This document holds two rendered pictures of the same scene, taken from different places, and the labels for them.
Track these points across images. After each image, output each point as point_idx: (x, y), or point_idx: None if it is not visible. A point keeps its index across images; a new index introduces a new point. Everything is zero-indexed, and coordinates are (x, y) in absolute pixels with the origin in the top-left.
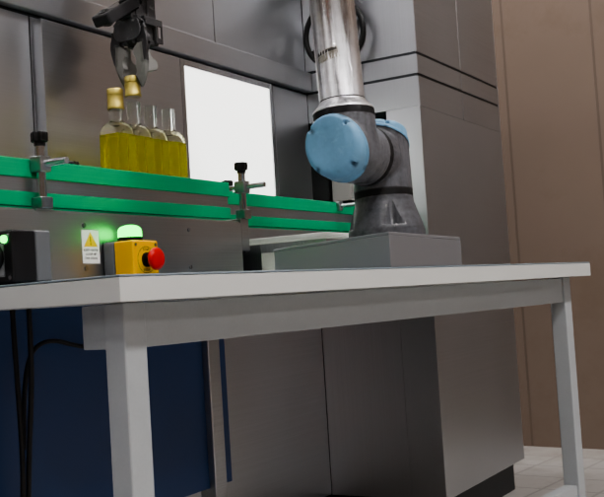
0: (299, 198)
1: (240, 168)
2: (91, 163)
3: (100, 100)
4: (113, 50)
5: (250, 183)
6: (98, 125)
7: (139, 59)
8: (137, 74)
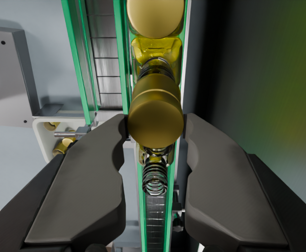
0: (142, 249)
1: (72, 142)
2: (251, 50)
3: None
4: (293, 222)
5: (70, 133)
6: (279, 98)
7: (92, 153)
8: (120, 118)
